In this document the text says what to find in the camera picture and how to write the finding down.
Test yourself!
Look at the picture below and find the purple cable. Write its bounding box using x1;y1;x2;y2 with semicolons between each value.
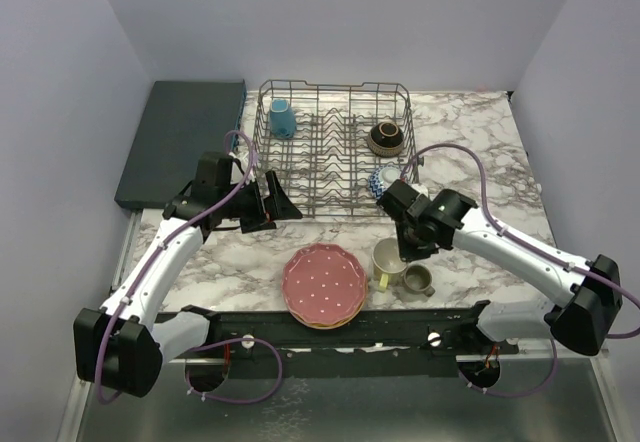
94;130;284;406
403;142;640;399

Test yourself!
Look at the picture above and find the pink polka dot plate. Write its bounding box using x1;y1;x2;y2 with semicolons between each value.
281;243;368;324

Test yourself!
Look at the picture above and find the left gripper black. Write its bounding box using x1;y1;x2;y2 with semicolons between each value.
219;170;302;233

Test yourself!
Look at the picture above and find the blue mug white inside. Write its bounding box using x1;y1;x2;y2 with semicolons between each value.
269;99;297;139

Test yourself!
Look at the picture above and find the dark grey flat box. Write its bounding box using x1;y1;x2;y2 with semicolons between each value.
114;80;247;210

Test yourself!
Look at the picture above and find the grey wire dish rack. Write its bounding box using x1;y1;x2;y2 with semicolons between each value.
252;79;416;218

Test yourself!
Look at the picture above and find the small grey-brown cup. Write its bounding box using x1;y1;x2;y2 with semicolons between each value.
402;264;435;297

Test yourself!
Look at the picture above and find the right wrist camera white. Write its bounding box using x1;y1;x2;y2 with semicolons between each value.
403;180;430;198

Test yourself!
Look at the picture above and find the dark patterned bowl cream inside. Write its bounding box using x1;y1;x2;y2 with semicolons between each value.
366;122;404;158

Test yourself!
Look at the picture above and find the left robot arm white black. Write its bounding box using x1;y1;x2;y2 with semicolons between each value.
73;152;302;397

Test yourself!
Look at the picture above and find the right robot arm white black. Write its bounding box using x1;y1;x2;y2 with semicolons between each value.
377;180;622;356

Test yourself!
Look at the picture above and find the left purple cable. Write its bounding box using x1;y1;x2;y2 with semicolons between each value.
94;130;284;406

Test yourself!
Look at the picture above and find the red and blue patterned bowl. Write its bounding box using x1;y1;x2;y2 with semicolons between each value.
367;164;401;201

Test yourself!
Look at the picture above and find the yellow plate under pink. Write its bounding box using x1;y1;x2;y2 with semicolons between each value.
291;303;364;330

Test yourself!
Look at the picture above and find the cream mug yellow handle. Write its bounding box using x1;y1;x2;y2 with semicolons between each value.
371;238;407;292

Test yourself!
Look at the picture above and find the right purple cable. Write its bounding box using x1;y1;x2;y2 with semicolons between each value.
403;142;640;399

